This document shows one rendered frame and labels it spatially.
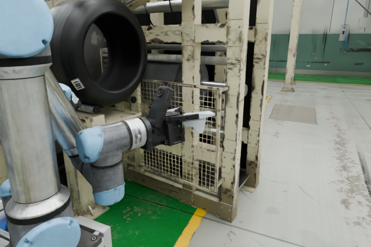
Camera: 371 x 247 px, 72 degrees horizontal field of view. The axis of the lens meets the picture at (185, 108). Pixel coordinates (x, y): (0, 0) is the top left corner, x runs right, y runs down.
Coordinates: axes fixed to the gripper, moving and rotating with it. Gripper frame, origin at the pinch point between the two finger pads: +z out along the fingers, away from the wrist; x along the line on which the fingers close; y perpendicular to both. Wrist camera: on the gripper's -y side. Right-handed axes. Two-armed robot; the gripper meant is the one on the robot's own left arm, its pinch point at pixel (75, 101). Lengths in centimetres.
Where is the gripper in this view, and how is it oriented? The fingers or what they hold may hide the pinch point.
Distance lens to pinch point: 125.7
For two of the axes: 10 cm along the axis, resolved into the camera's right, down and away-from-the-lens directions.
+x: -9.4, 3.5, 0.1
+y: -3.2, -8.5, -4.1
